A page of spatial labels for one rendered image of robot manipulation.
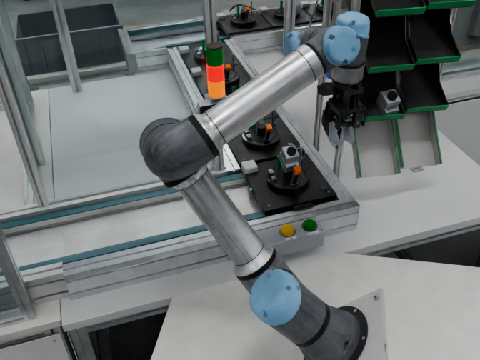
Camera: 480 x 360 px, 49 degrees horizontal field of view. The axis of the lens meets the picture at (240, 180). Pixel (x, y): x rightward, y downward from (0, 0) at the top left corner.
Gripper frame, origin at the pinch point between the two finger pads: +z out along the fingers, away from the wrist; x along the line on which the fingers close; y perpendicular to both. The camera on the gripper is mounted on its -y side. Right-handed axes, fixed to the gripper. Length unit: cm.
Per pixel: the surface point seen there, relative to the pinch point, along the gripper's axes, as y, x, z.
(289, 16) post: -127, 38, 16
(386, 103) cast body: -11.3, 21.6, -1.5
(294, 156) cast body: -16.5, -4.4, 14.8
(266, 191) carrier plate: -16.9, -13.3, 26.3
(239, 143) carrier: -45, -13, 26
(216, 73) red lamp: -29.4, -24.5, -10.8
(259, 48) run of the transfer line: -138, 27, 35
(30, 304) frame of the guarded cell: 1, -87, 31
